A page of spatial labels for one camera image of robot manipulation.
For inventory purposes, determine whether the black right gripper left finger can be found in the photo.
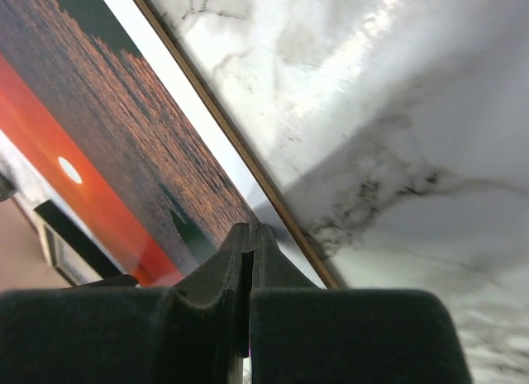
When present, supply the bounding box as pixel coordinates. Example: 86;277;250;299
1;224;252;383

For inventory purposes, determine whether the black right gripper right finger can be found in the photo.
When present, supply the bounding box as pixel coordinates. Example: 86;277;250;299
249;225;471;383

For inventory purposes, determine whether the light wooden picture frame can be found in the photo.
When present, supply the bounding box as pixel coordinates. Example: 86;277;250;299
32;198;125;287

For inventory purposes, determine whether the red sunset photo board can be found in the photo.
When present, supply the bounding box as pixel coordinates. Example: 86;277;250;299
1;0;337;288

